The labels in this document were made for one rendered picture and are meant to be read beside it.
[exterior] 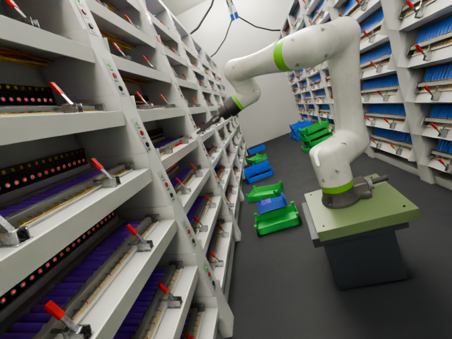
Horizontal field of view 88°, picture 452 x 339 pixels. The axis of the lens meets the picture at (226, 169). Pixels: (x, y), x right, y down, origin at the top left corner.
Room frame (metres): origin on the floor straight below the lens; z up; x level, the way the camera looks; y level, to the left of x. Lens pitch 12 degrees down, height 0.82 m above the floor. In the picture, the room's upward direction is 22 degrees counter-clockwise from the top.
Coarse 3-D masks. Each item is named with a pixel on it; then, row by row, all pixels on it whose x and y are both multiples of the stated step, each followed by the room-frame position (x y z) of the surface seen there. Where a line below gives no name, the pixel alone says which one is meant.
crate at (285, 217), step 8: (280, 208) 1.60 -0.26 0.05; (288, 208) 1.58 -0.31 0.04; (256, 216) 1.61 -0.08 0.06; (264, 216) 1.62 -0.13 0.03; (272, 216) 1.61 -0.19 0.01; (280, 216) 1.58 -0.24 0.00; (288, 216) 1.54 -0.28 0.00; (296, 216) 1.39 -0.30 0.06; (256, 224) 1.54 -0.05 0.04; (264, 224) 1.56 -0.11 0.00; (272, 224) 1.42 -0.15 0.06; (280, 224) 1.41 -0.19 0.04; (288, 224) 1.40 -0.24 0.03; (296, 224) 1.39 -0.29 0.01; (256, 232) 1.44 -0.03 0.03; (264, 232) 1.43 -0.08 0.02; (272, 232) 1.42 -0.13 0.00
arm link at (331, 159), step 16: (320, 144) 0.89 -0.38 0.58; (336, 144) 0.84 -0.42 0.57; (352, 144) 0.86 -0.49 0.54; (320, 160) 0.84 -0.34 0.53; (336, 160) 0.82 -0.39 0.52; (352, 160) 0.87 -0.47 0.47; (320, 176) 0.86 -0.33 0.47; (336, 176) 0.82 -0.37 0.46; (352, 176) 0.85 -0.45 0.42; (336, 192) 0.84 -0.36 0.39
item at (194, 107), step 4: (188, 104) 1.73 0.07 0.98; (192, 104) 1.74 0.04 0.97; (196, 104) 1.99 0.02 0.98; (200, 104) 2.17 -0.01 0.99; (204, 104) 2.17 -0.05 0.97; (188, 108) 1.59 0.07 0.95; (192, 108) 1.69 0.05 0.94; (196, 108) 1.81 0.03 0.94; (200, 108) 1.95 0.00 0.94; (204, 108) 2.11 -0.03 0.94; (192, 112) 1.68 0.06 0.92; (196, 112) 1.79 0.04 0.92; (200, 112) 1.93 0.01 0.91
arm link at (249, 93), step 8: (248, 80) 1.16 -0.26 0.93; (240, 88) 1.17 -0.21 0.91; (248, 88) 1.17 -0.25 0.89; (256, 88) 1.18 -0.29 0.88; (232, 96) 1.22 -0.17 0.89; (240, 96) 1.19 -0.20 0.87; (248, 96) 1.18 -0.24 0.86; (256, 96) 1.18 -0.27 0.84; (240, 104) 1.20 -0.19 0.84; (248, 104) 1.21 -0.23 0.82
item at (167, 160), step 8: (168, 136) 1.51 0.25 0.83; (176, 136) 1.50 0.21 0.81; (184, 136) 1.47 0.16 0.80; (184, 144) 1.29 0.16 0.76; (192, 144) 1.36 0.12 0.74; (176, 152) 1.07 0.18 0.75; (184, 152) 1.19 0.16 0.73; (160, 160) 0.89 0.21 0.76; (168, 160) 0.96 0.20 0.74; (176, 160) 1.06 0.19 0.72
